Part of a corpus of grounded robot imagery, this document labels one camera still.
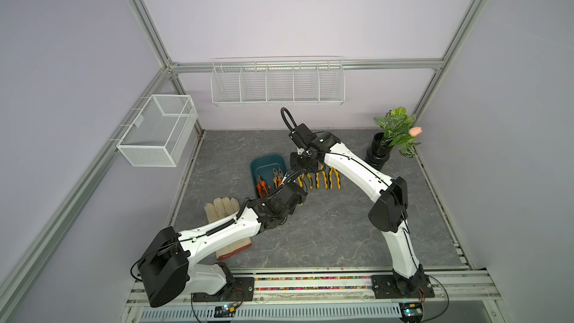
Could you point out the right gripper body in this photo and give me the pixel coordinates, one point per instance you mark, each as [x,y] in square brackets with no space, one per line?
[299,161]

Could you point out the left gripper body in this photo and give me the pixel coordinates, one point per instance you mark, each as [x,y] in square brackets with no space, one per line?
[270,194]

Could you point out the large yellow combination pliers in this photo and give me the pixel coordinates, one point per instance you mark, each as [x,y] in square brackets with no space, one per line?
[321,180]

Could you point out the yellow black combination pliers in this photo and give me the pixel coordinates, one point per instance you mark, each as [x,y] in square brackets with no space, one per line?
[334,179]

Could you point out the yellow needle nose pliers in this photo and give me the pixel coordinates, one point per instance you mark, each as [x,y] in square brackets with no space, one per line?
[305,181]

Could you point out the teal plastic storage box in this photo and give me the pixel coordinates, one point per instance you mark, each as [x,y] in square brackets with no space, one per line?
[263,166]

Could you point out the orange needle nose pliers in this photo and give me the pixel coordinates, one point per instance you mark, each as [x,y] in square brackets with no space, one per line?
[262,186]

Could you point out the yellow orange black pliers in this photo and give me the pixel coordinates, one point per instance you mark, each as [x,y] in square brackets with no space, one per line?
[278,176]

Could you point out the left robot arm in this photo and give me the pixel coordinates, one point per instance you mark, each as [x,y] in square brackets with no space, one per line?
[171,265]

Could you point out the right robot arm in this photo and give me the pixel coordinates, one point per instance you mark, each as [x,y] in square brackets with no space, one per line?
[389,196]

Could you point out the black plant pot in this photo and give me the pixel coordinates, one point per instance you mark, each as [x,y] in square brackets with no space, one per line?
[377,155]

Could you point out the green artificial plant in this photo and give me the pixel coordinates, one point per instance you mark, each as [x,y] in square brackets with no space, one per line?
[396,124]

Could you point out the pink tulip flower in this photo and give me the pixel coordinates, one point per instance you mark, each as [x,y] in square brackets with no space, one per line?
[415,131]

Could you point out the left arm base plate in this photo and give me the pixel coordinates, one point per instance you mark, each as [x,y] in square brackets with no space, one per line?
[240,289]

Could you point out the white wire wall shelf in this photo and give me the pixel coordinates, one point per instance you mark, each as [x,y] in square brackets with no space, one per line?
[287,80]

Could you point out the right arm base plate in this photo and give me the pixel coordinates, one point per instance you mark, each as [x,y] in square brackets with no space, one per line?
[390,287]

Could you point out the white wire basket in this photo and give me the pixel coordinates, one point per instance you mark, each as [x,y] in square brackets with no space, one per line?
[159,133]

